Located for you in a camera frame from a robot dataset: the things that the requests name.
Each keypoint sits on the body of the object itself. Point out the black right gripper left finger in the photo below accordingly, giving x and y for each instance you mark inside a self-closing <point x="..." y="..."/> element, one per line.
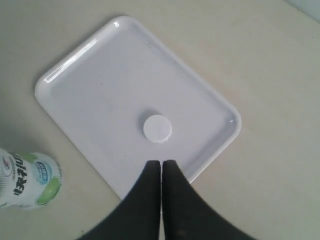
<point x="137" y="217"/>

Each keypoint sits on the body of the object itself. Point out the clear plastic drink bottle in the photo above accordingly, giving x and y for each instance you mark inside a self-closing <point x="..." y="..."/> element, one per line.
<point x="28" y="180"/>

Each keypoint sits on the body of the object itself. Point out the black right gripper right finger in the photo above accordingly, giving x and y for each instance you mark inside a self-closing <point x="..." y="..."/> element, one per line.
<point x="186" y="216"/>

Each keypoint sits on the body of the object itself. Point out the white bottle cap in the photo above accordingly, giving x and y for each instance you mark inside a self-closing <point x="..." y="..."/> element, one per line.
<point x="157" y="129"/>

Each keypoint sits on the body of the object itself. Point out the white plastic tray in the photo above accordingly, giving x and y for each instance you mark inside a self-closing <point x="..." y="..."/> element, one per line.
<point x="101" y="94"/>

